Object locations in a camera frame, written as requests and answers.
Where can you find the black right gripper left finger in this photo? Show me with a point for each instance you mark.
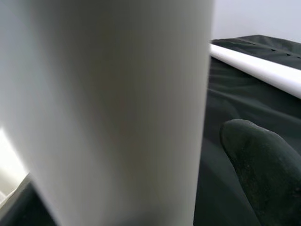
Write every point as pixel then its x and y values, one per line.
pixel 21 207

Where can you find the white plastic table top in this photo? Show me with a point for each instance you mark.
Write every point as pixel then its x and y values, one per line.
pixel 9 160

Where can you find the white plastic table leg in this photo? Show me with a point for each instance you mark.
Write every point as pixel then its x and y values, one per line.
pixel 105 106
pixel 258 68

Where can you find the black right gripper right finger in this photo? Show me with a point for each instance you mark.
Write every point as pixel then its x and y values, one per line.
pixel 265 176

